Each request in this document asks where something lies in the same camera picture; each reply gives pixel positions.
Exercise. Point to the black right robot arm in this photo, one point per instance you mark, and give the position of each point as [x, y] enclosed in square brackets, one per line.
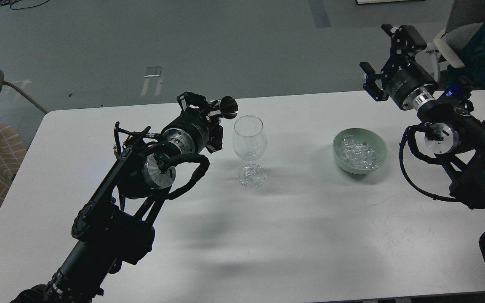
[448, 134]

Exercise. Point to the steel double jigger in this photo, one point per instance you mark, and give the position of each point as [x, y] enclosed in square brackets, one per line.
[225, 107]

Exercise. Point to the clear wine glass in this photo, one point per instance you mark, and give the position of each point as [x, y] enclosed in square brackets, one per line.
[249, 144]

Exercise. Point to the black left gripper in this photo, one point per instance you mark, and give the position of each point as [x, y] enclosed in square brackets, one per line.
[190, 132]

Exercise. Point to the clear ice cubes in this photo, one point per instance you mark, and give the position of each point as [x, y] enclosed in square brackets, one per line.
[358, 155]

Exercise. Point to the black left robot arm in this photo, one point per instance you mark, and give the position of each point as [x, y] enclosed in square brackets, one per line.
[116, 225]

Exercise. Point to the grey office chair right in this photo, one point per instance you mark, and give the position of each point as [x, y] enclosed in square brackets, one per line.
[464, 20]

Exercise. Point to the green bowl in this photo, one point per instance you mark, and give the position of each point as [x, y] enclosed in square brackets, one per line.
[360, 134]

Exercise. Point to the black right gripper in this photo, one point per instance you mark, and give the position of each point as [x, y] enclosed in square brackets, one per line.
[406, 82]

